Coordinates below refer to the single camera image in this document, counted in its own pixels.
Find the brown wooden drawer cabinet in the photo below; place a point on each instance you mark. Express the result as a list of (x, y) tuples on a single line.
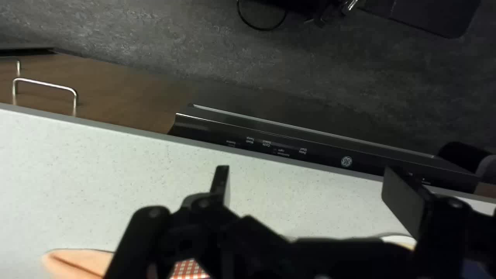
[(118, 93)]

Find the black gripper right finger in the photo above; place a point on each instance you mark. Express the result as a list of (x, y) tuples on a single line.
[(408, 201)]

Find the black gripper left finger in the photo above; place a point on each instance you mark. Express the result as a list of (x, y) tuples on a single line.
[(155, 232)]

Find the peach orange cloth napkin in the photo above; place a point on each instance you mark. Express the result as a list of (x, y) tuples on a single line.
[(77, 262)]

